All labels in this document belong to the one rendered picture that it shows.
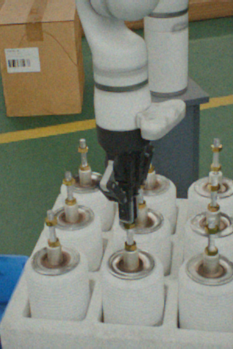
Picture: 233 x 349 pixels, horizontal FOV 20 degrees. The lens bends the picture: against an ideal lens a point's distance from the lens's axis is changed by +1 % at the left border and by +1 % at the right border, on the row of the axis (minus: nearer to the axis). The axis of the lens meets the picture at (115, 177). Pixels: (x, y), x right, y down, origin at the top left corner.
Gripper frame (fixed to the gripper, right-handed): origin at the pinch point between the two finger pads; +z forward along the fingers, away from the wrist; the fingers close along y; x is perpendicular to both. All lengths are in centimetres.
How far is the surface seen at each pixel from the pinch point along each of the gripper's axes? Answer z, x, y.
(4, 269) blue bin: 25.9, -32.2, -6.0
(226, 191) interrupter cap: 9.9, 4.7, -25.6
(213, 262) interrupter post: 7.9, 11.7, -3.3
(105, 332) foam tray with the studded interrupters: 17.4, -0.6, 7.5
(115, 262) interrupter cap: 9.8, -2.3, 0.9
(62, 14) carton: 5, -77, -94
